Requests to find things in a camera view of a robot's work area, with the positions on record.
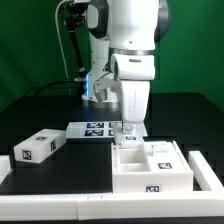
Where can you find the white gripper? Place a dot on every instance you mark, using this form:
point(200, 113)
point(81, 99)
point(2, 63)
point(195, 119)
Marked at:
point(134, 74)

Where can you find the white cabinet box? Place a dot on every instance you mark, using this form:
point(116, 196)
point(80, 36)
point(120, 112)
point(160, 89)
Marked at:
point(131, 174)

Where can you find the white cabinet top block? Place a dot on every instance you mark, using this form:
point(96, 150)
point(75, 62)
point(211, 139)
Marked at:
point(40, 146)

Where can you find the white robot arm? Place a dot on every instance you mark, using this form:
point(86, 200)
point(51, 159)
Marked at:
point(123, 36)

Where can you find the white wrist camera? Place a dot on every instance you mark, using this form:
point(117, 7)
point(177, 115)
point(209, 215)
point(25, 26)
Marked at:
point(105, 89)

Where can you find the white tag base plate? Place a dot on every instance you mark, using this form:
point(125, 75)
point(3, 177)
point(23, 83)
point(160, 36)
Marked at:
point(91, 130)

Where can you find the white U-shaped fence frame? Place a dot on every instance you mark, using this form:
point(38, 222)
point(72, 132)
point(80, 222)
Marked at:
point(207, 202)

